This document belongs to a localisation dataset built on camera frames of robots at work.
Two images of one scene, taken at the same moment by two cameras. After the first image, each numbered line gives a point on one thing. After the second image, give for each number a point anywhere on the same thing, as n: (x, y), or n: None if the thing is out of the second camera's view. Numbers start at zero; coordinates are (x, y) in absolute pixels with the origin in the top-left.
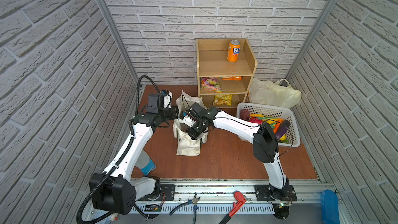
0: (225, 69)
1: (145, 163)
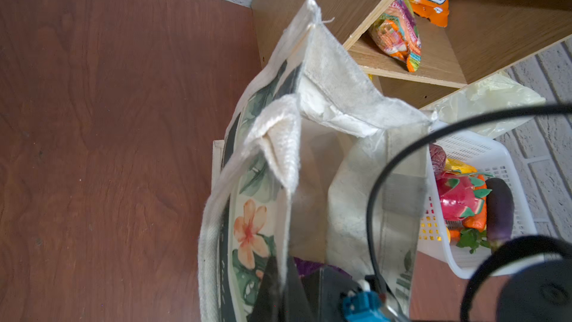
0: (499, 14)
1: None
